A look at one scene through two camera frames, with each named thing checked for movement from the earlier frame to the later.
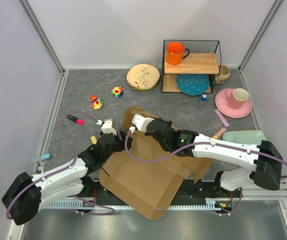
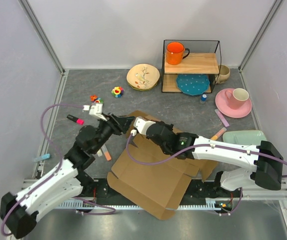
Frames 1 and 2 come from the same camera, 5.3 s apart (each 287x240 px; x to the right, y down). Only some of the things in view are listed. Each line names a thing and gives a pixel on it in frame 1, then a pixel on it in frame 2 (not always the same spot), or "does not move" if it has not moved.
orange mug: (175, 52) does not move
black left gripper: (119, 148) → (120, 124)
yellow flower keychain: (96, 104) does not move
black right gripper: (169, 123) does not move
